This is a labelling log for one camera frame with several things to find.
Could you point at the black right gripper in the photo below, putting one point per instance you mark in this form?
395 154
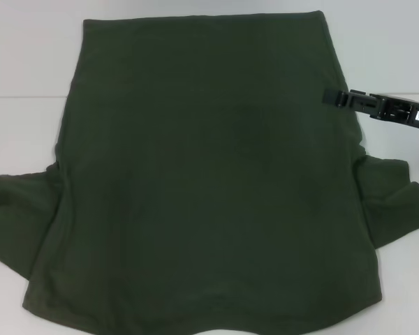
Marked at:
398 110

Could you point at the dark green t-shirt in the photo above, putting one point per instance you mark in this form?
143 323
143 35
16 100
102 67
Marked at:
202 174

